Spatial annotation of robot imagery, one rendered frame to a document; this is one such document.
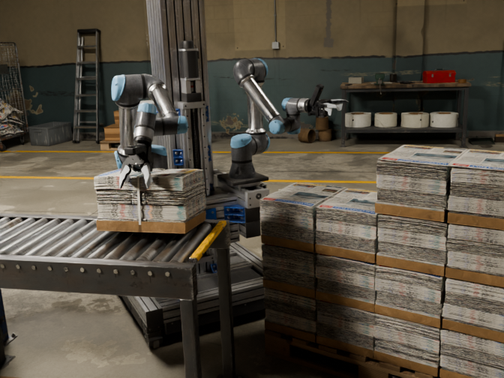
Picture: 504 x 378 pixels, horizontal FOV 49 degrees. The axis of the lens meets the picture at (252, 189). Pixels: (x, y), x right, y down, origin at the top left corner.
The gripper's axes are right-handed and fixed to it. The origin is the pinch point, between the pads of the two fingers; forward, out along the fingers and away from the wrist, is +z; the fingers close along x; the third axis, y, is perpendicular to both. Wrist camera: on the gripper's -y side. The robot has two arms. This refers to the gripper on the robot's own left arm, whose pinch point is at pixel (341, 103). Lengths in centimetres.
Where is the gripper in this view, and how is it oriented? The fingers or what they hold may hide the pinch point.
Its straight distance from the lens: 289.3
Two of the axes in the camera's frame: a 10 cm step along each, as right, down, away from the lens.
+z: 7.9, 1.3, -6.0
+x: -6.0, 3.5, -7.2
